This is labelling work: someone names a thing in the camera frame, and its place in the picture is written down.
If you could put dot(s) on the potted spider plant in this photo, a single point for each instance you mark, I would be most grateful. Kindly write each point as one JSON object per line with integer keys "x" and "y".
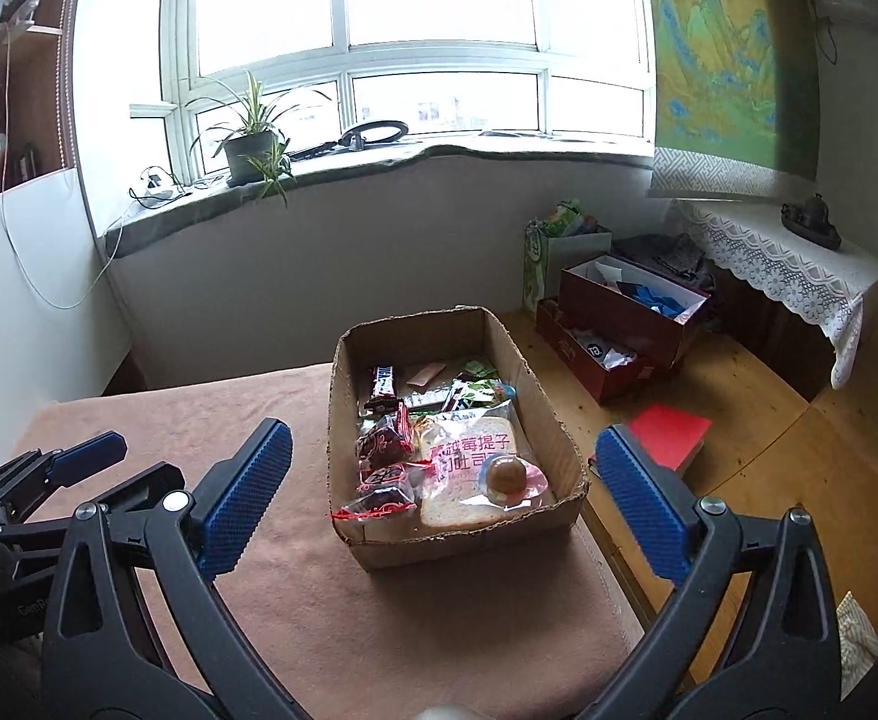
{"x": 248, "y": 154}

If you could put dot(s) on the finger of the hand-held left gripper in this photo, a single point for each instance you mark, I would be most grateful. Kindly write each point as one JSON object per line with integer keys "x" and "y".
{"x": 87, "y": 457}
{"x": 139, "y": 487}

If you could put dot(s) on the white power strip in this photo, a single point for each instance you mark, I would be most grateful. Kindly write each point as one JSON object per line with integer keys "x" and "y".
{"x": 155, "y": 184}

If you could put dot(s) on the white paper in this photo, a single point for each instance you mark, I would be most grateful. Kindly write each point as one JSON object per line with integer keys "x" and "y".
{"x": 608, "y": 270}

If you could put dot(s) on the round brown sweet packet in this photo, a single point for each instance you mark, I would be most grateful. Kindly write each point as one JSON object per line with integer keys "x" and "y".
{"x": 506, "y": 476}

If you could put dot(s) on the dark red box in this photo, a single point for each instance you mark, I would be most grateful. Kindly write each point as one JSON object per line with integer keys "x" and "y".
{"x": 596, "y": 384}
{"x": 619, "y": 322}

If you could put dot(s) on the green paper bag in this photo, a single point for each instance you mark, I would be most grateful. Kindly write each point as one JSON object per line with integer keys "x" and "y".
{"x": 540, "y": 270}

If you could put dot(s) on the brown chocolate bar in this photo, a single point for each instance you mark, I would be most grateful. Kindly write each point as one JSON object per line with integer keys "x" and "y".
{"x": 384, "y": 382}

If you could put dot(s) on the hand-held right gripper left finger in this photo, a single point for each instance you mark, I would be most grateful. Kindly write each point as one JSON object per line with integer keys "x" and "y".
{"x": 248, "y": 499}

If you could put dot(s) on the pink blanket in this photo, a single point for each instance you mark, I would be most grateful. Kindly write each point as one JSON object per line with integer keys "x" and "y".
{"x": 296, "y": 615}

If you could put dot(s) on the patterned cloth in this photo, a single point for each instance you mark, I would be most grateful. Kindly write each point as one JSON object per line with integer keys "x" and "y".
{"x": 859, "y": 637}

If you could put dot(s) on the wooden wall shelf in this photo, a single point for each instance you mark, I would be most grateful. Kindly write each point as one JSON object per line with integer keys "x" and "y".
{"x": 34, "y": 90}

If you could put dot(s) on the dark cloth pile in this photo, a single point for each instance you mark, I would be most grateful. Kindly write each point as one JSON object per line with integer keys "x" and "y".
{"x": 664, "y": 255}

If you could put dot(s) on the dark wooden cabinet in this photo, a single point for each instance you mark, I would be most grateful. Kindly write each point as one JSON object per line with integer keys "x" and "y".
{"x": 776, "y": 337}

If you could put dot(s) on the landscape wall painting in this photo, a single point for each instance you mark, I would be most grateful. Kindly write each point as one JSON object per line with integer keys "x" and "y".
{"x": 709, "y": 52}

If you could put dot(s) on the white clip light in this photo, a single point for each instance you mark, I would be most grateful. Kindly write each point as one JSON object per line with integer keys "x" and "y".
{"x": 25, "y": 13}

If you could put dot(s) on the pink candy packet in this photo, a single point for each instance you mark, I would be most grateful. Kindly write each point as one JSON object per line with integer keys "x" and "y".
{"x": 425, "y": 373}

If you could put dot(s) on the cardboard box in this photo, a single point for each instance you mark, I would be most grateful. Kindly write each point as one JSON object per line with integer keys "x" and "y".
{"x": 454, "y": 547}

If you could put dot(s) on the small clear-wrapped green candy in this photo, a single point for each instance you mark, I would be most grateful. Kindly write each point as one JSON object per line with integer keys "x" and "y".
{"x": 475, "y": 395}

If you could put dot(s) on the white plastic bag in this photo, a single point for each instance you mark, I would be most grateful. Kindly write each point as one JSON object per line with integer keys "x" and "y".
{"x": 596, "y": 351}

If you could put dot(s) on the white framed window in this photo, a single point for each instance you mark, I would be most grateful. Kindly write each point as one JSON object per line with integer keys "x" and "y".
{"x": 339, "y": 15}

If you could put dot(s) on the grey windowsill cover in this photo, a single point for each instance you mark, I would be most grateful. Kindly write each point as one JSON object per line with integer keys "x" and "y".
{"x": 184, "y": 214}

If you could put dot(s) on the bread slice packet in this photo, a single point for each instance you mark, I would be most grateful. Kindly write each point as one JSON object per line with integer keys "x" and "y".
{"x": 469, "y": 465}

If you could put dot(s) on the red book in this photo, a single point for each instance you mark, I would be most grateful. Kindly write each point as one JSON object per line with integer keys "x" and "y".
{"x": 664, "y": 431}

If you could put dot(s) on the red plum snack packet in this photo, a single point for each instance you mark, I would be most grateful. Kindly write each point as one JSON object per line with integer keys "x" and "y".
{"x": 390, "y": 474}
{"x": 375, "y": 502}
{"x": 383, "y": 442}

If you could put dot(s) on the blue plastic bag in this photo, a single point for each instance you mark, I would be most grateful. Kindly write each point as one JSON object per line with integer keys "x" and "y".
{"x": 660, "y": 300}

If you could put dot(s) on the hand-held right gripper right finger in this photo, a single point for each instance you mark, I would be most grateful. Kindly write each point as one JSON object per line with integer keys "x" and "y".
{"x": 641, "y": 502}

